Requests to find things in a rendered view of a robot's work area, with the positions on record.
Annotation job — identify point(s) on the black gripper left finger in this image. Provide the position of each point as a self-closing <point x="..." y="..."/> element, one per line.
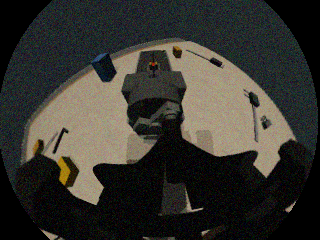
<point x="147" y="173"/>

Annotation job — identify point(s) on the blue cube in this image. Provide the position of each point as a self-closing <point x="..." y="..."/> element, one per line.
<point x="104" y="67"/>

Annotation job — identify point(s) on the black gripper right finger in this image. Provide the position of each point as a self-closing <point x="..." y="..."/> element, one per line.
<point x="204" y="169"/>

